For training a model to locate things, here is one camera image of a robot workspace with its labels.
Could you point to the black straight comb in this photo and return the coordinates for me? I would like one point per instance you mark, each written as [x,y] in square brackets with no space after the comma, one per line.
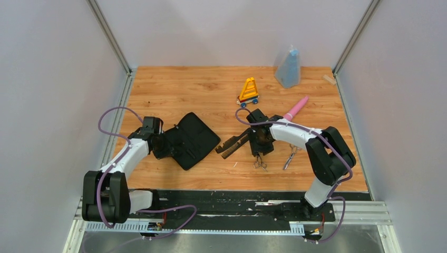
[235,146]

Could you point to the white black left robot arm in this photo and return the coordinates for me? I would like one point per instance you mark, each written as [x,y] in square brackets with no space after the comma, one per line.
[106,195]

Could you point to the black zippered tool case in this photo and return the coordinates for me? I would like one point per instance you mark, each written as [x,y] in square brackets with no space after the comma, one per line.
[191,141]

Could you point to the blue item in plastic bag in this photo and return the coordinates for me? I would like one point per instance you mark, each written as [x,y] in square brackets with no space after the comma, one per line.
[287,67]

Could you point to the silver thinning scissors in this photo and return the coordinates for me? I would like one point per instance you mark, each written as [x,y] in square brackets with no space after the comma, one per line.
[294,150]

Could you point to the silver hair scissors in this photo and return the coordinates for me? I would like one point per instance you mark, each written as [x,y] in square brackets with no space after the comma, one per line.
[259,164]

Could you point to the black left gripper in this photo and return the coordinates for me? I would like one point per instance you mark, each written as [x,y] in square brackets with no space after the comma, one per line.
[166,152]

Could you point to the pink cylindrical device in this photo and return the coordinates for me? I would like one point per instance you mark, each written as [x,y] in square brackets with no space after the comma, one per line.
[296,108]

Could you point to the black handled comb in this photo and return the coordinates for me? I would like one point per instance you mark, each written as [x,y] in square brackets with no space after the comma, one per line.
[220,149]

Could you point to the small beige tape piece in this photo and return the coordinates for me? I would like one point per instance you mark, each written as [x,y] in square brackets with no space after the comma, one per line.
[329,79]

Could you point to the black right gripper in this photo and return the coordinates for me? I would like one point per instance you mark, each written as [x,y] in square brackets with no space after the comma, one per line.
[256,148]

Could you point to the yellow toy block car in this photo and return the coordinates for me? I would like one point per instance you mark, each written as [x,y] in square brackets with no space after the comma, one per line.
[248,94]

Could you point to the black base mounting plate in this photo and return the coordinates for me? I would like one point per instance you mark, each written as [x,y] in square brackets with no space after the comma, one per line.
[237,210]

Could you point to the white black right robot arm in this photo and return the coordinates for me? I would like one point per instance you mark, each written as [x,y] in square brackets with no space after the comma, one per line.
[330,157]

